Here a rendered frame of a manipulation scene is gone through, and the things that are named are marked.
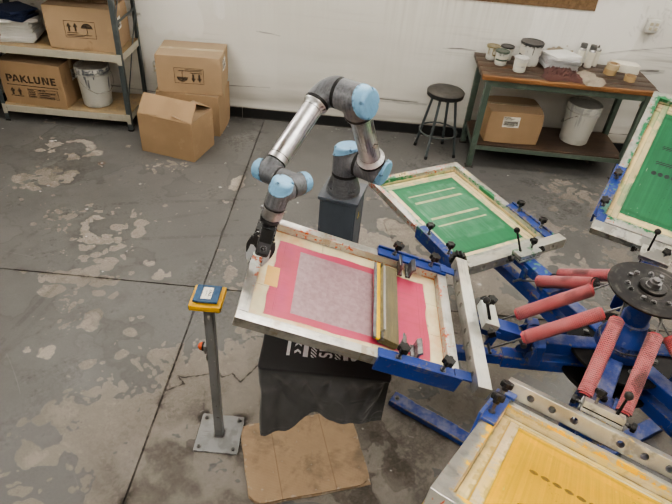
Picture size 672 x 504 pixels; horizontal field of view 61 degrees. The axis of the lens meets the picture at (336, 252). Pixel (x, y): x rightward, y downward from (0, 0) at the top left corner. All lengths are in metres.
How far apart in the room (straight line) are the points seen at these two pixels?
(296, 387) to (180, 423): 1.12
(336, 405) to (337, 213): 0.85
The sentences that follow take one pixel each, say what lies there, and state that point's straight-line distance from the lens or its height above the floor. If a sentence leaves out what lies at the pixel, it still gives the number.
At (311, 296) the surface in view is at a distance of 2.04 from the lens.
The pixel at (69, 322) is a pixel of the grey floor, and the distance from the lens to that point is 3.79.
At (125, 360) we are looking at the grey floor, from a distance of 3.48.
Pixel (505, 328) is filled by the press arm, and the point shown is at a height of 1.06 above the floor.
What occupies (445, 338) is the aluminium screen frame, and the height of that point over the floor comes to 1.07.
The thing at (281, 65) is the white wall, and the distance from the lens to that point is 5.75.
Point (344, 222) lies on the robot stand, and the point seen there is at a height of 1.09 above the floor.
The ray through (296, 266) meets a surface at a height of 1.19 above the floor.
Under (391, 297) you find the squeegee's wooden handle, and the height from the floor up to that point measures 1.13.
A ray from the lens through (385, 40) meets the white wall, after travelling 5.61.
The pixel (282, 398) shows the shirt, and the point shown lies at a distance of 2.24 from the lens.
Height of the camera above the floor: 2.55
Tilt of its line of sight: 38 degrees down
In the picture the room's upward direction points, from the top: 5 degrees clockwise
